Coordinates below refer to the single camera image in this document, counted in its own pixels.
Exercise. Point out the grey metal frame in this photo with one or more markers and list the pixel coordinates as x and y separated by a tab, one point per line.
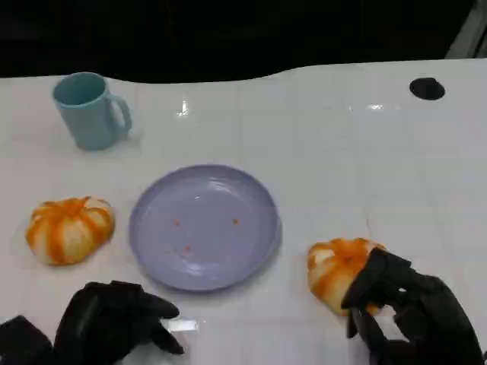
470	34

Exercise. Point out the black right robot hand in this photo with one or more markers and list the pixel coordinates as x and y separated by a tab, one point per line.
426	304

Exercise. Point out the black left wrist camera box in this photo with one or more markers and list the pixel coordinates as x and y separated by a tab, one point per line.
23	342

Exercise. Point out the lilac plate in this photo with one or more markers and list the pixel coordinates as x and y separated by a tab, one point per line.
205	228

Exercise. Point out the orange white toy bread roll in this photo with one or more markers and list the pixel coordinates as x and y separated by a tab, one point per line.
68	232
335	273

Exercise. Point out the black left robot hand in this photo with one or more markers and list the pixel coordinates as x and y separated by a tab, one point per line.
106	319

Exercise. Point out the pale green mug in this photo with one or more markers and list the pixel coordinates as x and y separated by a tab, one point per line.
85	114

